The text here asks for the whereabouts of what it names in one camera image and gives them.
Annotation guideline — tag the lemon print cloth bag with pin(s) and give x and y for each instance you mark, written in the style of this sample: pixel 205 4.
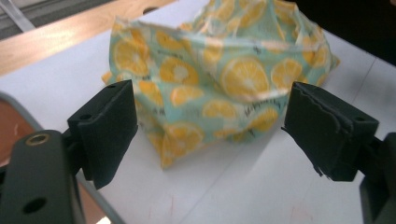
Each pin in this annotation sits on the lemon print cloth bag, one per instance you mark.
pixel 218 84

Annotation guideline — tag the dark curtain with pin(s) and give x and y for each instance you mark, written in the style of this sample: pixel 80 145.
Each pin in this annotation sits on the dark curtain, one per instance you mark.
pixel 351 21

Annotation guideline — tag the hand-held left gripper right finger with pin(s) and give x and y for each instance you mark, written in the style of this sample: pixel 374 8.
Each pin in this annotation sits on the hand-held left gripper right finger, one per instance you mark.
pixel 327 130

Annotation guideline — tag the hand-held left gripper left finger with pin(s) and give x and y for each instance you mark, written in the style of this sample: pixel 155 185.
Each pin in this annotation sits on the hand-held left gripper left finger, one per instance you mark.
pixel 104 130

